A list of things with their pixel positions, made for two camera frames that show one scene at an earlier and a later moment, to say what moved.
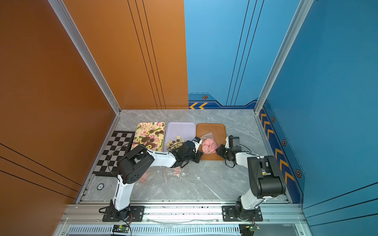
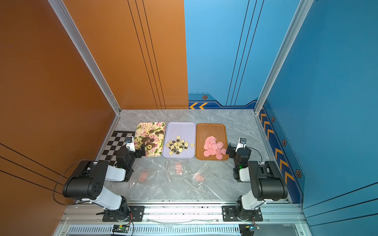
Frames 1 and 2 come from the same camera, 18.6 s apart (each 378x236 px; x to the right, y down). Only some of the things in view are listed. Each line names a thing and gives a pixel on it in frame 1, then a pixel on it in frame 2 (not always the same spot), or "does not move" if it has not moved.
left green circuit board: [123, 228] does not move
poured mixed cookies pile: [173, 144] does not move
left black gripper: [199, 154] -> [138, 152]
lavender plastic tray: [186, 131] does not move
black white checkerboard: [117, 146] does not move
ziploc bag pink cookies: [209, 144] -> [198, 179]
